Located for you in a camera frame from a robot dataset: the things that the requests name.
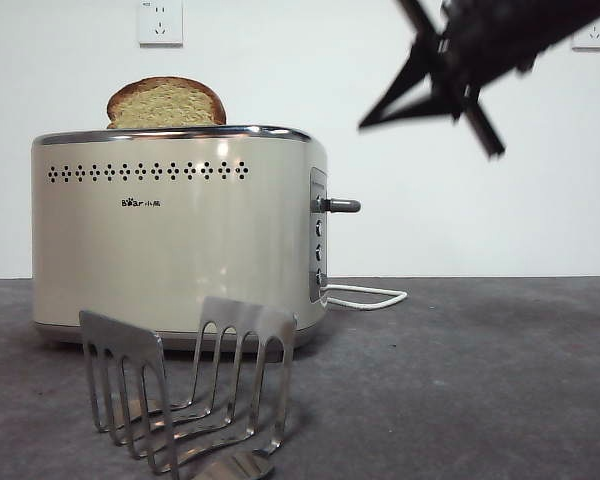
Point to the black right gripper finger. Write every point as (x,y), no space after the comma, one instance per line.
(432,105)
(410,72)

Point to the grey toaster lever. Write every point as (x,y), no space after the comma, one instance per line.
(344,205)

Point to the cream two-slot toaster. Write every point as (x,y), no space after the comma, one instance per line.
(180,240)

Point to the brown crust bread slice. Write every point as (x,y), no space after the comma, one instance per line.
(167,105)

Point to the stainless steel toast rack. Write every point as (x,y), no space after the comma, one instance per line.
(122,332)

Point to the white wall socket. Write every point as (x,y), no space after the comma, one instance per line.
(161,25)
(594,44)

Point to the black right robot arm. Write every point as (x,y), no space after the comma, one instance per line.
(530,35)

